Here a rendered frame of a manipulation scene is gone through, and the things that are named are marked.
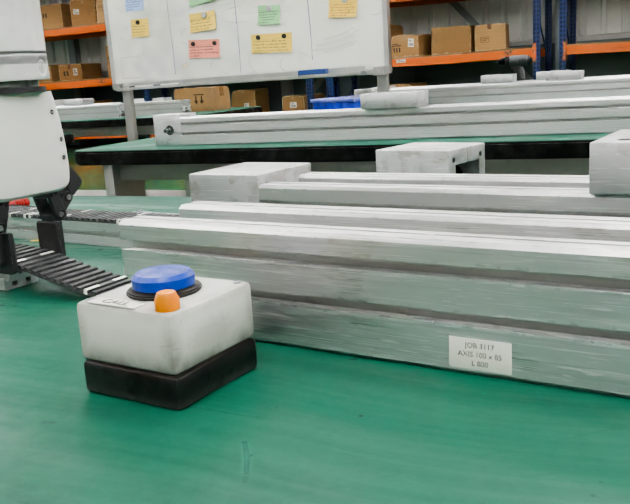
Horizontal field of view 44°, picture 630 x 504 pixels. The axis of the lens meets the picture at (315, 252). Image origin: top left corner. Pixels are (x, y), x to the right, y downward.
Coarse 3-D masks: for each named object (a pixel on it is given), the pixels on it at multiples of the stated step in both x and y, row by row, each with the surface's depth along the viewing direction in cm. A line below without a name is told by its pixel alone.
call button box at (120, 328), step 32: (128, 288) 52; (192, 288) 49; (224, 288) 50; (96, 320) 48; (128, 320) 47; (160, 320) 46; (192, 320) 47; (224, 320) 49; (96, 352) 49; (128, 352) 48; (160, 352) 46; (192, 352) 47; (224, 352) 50; (96, 384) 50; (128, 384) 48; (160, 384) 47; (192, 384) 47; (224, 384) 50
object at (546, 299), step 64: (128, 256) 63; (192, 256) 59; (256, 256) 58; (320, 256) 55; (384, 256) 51; (448, 256) 48; (512, 256) 46; (576, 256) 44; (256, 320) 57; (320, 320) 54; (384, 320) 52; (448, 320) 50; (512, 320) 48; (576, 320) 45; (576, 384) 46
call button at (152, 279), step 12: (132, 276) 50; (144, 276) 49; (156, 276) 49; (168, 276) 49; (180, 276) 49; (192, 276) 50; (132, 288) 50; (144, 288) 48; (156, 288) 48; (168, 288) 48; (180, 288) 49
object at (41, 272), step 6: (72, 258) 78; (54, 264) 76; (60, 264) 77; (66, 264) 77; (72, 264) 77; (78, 264) 77; (36, 270) 74; (42, 270) 75; (48, 270) 75; (54, 270) 75; (60, 270) 75; (36, 276) 74; (42, 276) 74
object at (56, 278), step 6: (84, 264) 77; (66, 270) 75; (72, 270) 75; (78, 270) 76; (84, 270) 76; (90, 270) 76; (48, 276) 73; (54, 276) 74; (60, 276) 74; (66, 276) 74; (72, 276) 74; (54, 282) 73
